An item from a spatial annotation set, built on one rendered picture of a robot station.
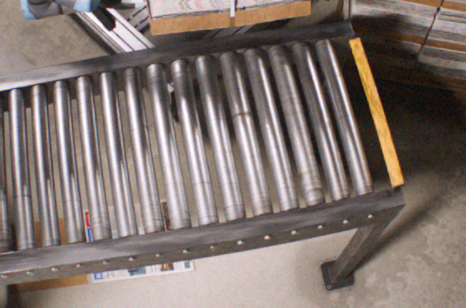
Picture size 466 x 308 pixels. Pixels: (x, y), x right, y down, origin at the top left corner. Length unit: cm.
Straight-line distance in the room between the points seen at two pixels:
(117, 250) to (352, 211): 56
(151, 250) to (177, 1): 57
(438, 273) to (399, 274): 15
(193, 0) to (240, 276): 113
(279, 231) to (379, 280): 92
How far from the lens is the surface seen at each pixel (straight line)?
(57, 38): 286
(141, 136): 168
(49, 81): 180
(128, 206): 162
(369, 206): 165
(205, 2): 158
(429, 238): 254
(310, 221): 161
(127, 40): 251
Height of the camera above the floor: 232
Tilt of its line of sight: 64 degrees down
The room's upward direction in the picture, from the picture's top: 3 degrees clockwise
